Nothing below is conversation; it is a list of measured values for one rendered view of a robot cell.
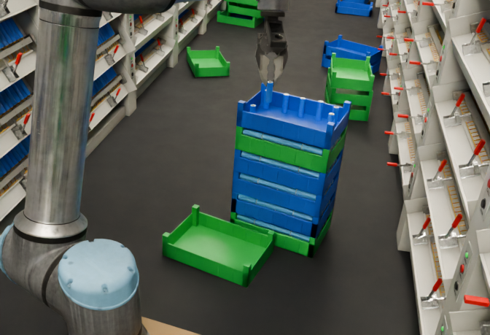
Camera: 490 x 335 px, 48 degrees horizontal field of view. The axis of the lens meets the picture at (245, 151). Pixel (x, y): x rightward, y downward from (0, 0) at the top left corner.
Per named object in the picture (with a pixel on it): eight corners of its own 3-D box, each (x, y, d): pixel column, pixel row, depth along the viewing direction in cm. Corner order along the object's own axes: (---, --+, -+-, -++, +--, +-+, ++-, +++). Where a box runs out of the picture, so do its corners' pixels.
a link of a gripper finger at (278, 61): (280, 84, 168) (279, 53, 166) (284, 86, 162) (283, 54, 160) (270, 84, 168) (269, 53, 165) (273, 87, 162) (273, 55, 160)
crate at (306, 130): (235, 125, 169) (237, 101, 166) (261, 103, 186) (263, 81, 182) (329, 150, 159) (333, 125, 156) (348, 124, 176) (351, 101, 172)
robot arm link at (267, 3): (292, -5, 154) (257, -7, 153) (291, 13, 155) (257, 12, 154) (286, -4, 163) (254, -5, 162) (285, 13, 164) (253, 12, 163)
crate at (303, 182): (232, 170, 177) (234, 148, 173) (257, 145, 194) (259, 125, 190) (321, 196, 167) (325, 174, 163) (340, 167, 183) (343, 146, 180)
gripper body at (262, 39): (280, 53, 167) (282, 12, 165) (285, 55, 159) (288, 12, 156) (255, 52, 166) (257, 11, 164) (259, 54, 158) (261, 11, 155)
